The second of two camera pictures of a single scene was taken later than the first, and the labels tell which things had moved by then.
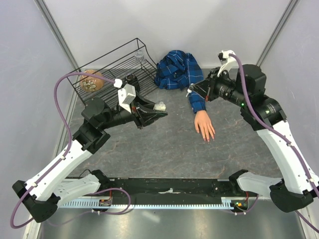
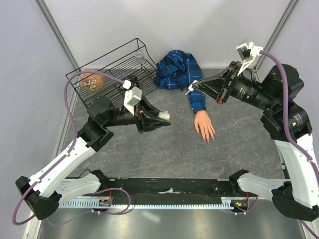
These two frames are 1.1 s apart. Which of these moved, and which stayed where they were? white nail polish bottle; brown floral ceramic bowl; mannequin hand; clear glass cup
Moved: white nail polish bottle
Stayed: clear glass cup; mannequin hand; brown floral ceramic bowl
